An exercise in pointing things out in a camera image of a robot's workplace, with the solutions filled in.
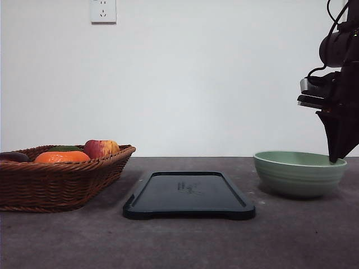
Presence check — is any dark blue rectangular tray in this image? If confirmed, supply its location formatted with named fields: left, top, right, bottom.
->
left=123, top=171, right=256, bottom=220

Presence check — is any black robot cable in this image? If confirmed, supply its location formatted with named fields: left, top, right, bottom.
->
left=306, top=0, right=349, bottom=77

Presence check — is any brown wicker basket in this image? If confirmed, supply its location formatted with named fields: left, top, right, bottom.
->
left=0, top=145, right=136, bottom=213

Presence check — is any white wall socket left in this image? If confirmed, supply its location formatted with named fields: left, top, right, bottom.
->
left=90, top=0, right=117, bottom=25

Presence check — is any orange fruit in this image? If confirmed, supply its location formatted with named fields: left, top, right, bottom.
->
left=34, top=151, right=90, bottom=163

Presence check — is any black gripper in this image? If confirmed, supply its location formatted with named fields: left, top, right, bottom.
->
left=316, top=61, right=359, bottom=163

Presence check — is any dark purple fruit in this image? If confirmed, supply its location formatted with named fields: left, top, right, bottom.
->
left=0, top=152, right=30, bottom=162

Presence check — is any green avocado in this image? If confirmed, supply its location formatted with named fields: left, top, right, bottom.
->
left=48, top=146, right=82, bottom=152

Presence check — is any red yellow apple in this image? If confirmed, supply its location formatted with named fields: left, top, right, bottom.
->
left=84, top=140, right=119, bottom=159

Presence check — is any light green ceramic bowl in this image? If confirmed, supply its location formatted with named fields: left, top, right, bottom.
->
left=254, top=151, right=347, bottom=197

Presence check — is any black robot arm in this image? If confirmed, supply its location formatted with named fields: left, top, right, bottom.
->
left=316, top=0, right=359, bottom=163

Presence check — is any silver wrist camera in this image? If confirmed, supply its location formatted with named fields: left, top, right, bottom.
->
left=297, top=71, right=340, bottom=109

